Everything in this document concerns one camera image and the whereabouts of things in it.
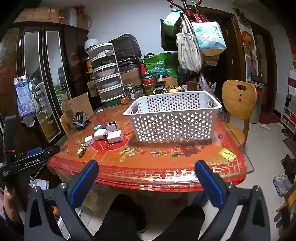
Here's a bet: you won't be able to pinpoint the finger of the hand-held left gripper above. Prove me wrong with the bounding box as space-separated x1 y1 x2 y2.
42 145 61 161
26 148 44 156

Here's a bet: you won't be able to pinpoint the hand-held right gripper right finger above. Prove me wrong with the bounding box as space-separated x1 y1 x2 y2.
194 159 271 241

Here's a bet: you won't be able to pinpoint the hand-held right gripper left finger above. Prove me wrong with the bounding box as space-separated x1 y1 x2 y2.
24 159 100 241

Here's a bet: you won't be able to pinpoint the large white charger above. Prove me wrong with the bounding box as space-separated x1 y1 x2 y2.
106 130 123 143
93 129 107 140

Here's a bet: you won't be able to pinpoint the white perforated plastic basket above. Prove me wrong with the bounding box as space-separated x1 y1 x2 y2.
123 91 222 143

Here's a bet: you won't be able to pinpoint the person's left hand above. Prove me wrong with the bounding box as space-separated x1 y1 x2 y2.
0 184 25 224

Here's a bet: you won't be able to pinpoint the yellow card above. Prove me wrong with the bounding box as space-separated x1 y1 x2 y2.
218 148 237 162

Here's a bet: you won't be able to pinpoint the black phone stand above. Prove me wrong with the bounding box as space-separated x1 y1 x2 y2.
72 112 90 129

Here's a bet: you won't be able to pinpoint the blue and white plastic bag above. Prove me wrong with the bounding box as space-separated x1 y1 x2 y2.
14 75 38 127

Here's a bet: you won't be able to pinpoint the open cardboard box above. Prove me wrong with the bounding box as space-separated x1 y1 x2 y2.
62 93 94 121

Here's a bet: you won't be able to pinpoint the person's legs in black pants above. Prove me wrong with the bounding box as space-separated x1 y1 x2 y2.
94 194 206 241

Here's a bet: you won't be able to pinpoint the red printed tablecloth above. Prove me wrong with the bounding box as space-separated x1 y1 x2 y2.
47 102 247 192

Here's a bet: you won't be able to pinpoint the grey slippers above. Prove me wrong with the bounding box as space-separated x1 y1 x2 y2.
273 174 292 197

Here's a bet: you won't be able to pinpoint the green plastic basket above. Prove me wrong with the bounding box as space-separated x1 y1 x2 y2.
103 97 125 108

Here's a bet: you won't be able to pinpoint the dark shoes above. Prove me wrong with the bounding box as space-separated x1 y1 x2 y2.
281 154 296 184

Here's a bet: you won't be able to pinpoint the red doormat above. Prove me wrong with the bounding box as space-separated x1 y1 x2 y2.
258 113 281 125

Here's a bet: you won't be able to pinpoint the dark wooden cabinet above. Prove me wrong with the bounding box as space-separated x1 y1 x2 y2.
0 22 93 149

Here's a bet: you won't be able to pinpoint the wooden chair with holed back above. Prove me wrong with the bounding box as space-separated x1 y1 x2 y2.
222 80 257 149

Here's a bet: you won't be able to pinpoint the dark patterned rug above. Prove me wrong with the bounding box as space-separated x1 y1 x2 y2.
283 137 296 151

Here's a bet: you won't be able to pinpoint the white stacked drawer unit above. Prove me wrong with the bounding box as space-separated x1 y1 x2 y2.
88 43 124 103

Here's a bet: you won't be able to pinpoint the brown mug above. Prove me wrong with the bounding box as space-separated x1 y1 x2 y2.
185 81 201 92

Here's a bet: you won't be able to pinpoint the white shoe shelf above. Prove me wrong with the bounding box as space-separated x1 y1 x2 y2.
280 70 296 135

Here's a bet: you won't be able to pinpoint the cardboard box with red logo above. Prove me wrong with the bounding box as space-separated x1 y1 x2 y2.
120 68 142 87

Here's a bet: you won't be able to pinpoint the glass jar of olives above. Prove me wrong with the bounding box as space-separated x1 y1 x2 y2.
142 75 157 96

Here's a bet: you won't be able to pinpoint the black bag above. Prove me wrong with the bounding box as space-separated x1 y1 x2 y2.
108 34 142 62

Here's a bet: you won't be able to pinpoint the green shopping bag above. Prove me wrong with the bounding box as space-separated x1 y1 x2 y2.
143 52 179 80

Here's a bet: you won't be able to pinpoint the cardboard box on cabinet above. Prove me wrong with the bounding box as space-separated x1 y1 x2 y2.
14 7 60 24

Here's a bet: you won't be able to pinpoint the canvas tote bag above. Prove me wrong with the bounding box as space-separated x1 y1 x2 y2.
176 14 203 73

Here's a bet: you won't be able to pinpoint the blue printed paper bag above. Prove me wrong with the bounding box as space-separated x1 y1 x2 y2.
191 22 227 56

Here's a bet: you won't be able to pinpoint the green paper bag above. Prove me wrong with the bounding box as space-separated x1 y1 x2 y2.
163 9 184 37

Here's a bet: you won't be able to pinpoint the wooden coat rack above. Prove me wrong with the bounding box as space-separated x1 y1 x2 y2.
168 0 199 24

